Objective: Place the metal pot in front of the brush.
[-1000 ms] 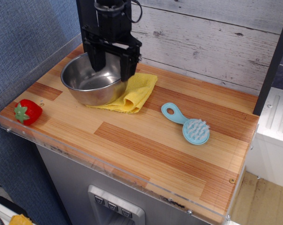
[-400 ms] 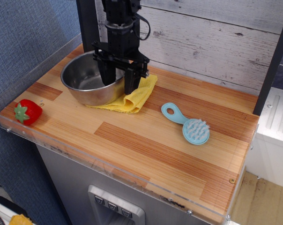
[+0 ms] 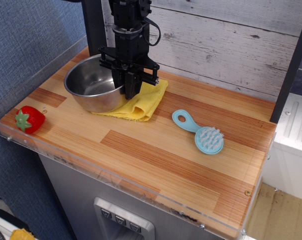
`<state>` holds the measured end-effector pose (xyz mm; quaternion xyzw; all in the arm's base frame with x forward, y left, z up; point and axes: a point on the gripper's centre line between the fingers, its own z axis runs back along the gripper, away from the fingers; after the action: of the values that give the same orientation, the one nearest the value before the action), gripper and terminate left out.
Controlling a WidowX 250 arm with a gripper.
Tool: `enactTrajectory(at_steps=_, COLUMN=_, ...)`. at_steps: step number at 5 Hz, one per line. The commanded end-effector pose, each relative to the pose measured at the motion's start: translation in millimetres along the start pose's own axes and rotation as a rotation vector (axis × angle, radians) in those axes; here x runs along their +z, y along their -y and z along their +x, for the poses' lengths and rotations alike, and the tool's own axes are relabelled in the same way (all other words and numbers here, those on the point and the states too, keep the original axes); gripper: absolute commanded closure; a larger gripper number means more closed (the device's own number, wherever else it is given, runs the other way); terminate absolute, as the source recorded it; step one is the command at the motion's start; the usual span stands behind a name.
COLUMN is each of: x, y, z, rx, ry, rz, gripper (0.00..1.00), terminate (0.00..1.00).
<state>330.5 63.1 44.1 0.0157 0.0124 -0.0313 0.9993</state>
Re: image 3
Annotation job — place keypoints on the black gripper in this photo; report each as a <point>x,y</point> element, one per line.
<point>128,61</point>

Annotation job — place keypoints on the stainless steel bowl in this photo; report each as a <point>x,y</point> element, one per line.
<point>93,88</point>

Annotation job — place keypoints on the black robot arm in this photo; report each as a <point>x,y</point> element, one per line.
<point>130,13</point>

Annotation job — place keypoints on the light blue scrub brush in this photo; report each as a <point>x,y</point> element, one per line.
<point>208,140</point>

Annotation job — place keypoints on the yellow folded cloth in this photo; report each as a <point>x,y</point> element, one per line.
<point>142,106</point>

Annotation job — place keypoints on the red toy strawberry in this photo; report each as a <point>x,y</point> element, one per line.
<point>28,119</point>

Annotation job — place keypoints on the silver toy fridge cabinet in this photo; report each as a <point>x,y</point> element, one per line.
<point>77,191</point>

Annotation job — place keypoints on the grey dispenser button panel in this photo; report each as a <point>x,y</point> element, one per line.
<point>118,223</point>

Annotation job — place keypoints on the white toy sink counter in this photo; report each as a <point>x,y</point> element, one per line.
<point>283,167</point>

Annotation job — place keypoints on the yellow object bottom corner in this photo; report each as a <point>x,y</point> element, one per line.
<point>22,234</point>

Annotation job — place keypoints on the black left frame post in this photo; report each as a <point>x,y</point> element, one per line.
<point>94,25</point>

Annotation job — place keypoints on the black frame post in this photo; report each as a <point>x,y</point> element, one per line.
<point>94,25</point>
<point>288,81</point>

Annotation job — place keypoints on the black right frame post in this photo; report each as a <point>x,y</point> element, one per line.
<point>288,81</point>

